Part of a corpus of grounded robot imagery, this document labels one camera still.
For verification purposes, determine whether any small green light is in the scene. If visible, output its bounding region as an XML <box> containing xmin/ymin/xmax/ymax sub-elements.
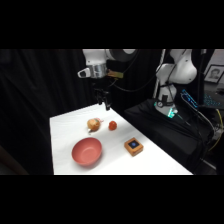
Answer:
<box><xmin>166</xmin><ymin>109</ymin><xmax>177</xmax><ymax>119</ymax></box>

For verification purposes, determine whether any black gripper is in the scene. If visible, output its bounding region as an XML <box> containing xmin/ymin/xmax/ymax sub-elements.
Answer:
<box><xmin>92</xmin><ymin>77</ymin><xmax>112</xmax><ymax>112</ymax></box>

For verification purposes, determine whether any yellow circuit board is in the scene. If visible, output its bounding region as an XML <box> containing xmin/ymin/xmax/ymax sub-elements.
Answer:
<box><xmin>106</xmin><ymin>69</ymin><xmax>125</xmax><ymax>80</ymax></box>

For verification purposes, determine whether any orange wooden block, dark top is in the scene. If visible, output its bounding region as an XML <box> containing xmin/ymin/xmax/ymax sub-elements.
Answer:
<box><xmin>123</xmin><ymin>137</ymin><xmax>145</xmax><ymax>157</ymax></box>

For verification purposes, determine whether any blue-lit device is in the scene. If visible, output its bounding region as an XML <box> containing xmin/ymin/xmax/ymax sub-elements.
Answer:
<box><xmin>180</xmin><ymin>88</ymin><xmax>222</xmax><ymax>110</ymax></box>

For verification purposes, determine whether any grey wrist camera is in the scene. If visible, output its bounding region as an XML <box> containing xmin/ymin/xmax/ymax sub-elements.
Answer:
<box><xmin>77</xmin><ymin>67</ymin><xmax>92</xmax><ymax>80</ymax></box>

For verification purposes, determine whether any black robot stand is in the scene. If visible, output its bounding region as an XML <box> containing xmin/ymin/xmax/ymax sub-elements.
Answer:
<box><xmin>123</xmin><ymin>97</ymin><xmax>215</xmax><ymax>176</ymax></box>

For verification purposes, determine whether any tan toy onion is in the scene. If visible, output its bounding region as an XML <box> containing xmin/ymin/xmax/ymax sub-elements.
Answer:
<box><xmin>86</xmin><ymin>117</ymin><xmax>105</xmax><ymax>134</ymax></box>

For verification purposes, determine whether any red ball with orange spots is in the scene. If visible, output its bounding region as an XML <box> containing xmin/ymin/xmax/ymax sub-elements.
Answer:
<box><xmin>108</xmin><ymin>120</ymin><xmax>118</xmax><ymax>132</ymax></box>

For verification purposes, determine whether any yellow cable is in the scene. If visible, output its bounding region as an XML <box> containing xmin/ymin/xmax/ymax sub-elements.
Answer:
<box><xmin>209</xmin><ymin>107</ymin><xmax>224</xmax><ymax>153</ymax></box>

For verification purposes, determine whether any framed portrait picture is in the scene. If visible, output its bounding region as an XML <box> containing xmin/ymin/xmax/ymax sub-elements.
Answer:
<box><xmin>203</xmin><ymin>64</ymin><xmax>224</xmax><ymax>85</ymax></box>

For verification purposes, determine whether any black curtain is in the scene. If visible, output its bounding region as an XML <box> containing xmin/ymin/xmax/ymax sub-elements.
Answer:
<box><xmin>0</xmin><ymin>49</ymin><xmax>158</xmax><ymax>176</ymax></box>

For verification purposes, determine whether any pink bowl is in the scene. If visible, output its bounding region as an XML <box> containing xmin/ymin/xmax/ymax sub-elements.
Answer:
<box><xmin>71</xmin><ymin>137</ymin><xmax>103</xmax><ymax>167</ymax></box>

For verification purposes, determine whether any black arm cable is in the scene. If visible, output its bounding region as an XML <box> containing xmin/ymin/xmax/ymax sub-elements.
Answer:
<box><xmin>112</xmin><ymin>49</ymin><xmax>167</xmax><ymax>94</ymax></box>

